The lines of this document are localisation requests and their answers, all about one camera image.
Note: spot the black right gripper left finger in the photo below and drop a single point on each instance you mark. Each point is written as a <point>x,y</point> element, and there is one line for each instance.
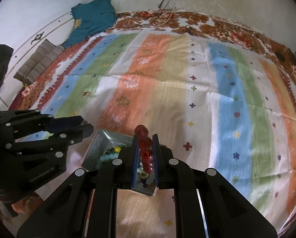
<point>85,204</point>

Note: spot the metal jewelry tray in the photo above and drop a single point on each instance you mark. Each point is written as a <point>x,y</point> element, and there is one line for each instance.
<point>106,146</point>

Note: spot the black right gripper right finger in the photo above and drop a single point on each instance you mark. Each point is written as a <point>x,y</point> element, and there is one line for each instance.
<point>206,204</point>

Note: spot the striped colourful bed blanket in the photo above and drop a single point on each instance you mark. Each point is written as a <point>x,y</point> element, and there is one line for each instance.
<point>162,116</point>

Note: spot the striped folded cloth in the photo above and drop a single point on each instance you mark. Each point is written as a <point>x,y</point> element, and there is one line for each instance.
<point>39,61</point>

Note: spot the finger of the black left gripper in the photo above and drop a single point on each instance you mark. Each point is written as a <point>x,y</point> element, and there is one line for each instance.
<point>65,123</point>
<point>71,136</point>

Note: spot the floral red bedsheet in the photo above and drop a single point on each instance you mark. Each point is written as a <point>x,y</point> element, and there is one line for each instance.
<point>187,24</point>

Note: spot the teal shirt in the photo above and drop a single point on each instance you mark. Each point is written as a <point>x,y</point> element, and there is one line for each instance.
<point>89,19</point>

